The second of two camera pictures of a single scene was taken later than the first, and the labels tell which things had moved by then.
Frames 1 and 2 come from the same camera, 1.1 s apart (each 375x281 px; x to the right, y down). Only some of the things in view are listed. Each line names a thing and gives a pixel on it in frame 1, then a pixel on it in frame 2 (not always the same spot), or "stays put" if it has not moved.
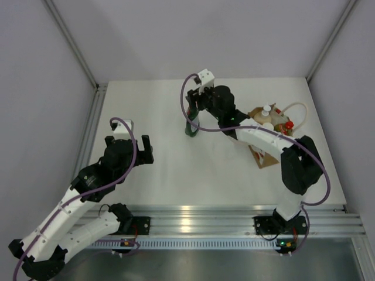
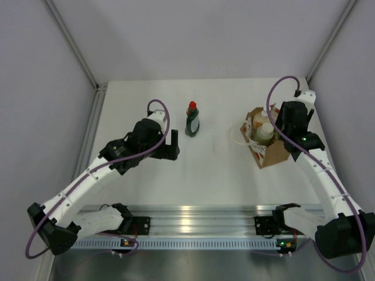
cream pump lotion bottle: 263,117 stays put
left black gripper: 143,157 → 168,151
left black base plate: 140,225 stays put
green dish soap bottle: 192,113 stays put
